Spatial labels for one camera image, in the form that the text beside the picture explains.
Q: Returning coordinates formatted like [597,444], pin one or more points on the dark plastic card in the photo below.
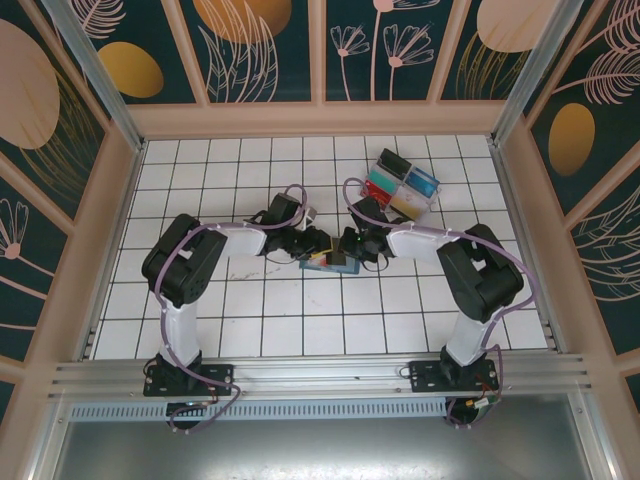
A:
[337,259]

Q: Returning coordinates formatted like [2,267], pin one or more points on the teal card holder wallet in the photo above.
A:
[345,269]

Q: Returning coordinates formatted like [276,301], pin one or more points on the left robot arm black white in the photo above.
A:
[180,265]

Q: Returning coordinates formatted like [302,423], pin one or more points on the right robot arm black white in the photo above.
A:
[480,270]

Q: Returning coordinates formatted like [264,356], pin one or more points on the red card stack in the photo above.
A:
[380,192]

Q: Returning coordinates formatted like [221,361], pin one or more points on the gold card stack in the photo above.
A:
[406,206]

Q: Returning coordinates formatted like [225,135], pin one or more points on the teal card stack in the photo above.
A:
[382,179]

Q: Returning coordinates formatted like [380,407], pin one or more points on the clear acrylic card organizer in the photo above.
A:
[405,182]

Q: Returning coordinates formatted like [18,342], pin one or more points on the blue card stack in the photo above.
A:
[421,183]

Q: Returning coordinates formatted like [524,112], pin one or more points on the black card stack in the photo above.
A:
[394,162]

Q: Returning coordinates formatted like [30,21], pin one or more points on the grey metal sheet panel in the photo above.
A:
[320,450]

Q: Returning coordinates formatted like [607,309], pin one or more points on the small green circuit board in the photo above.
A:
[484,403]

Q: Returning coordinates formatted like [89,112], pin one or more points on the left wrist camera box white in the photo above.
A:
[310,214]

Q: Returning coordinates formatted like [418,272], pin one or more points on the aluminium mounting rail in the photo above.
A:
[320,372]

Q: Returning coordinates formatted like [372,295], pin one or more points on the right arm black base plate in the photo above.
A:
[425,372]

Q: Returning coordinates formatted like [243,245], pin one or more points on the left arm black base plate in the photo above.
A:
[215,375]

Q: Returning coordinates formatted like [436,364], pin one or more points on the aluminium corner post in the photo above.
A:
[530,70]
[95,70]

